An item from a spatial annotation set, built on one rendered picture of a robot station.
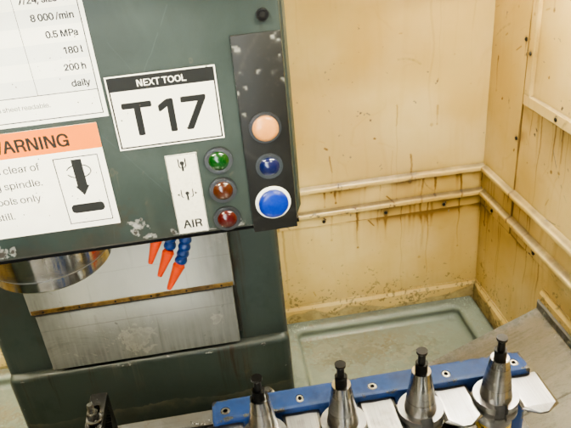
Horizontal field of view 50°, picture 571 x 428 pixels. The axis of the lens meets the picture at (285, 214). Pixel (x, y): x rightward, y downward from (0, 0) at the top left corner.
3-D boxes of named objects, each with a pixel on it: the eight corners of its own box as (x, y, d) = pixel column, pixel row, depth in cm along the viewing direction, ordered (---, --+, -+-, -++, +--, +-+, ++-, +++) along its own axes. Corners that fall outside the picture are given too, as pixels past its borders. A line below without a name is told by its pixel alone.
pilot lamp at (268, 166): (281, 176, 60) (279, 155, 59) (259, 179, 60) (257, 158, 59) (280, 173, 61) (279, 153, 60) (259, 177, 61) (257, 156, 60)
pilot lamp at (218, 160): (231, 171, 59) (228, 149, 58) (208, 173, 59) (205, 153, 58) (231, 168, 60) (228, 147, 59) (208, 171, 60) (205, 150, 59)
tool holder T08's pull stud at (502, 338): (504, 352, 84) (506, 333, 82) (508, 361, 83) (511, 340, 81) (492, 353, 84) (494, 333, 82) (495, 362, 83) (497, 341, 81)
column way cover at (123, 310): (245, 344, 150) (216, 149, 125) (47, 375, 146) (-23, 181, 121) (244, 331, 154) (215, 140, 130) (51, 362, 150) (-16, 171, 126)
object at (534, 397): (562, 411, 85) (563, 407, 85) (526, 418, 85) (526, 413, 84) (537, 376, 91) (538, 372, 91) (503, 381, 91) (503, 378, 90)
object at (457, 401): (486, 425, 84) (486, 420, 84) (449, 431, 84) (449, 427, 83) (466, 388, 90) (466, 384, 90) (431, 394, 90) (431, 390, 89)
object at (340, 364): (345, 378, 82) (344, 357, 81) (349, 386, 81) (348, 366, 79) (333, 380, 82) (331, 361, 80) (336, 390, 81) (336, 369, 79)
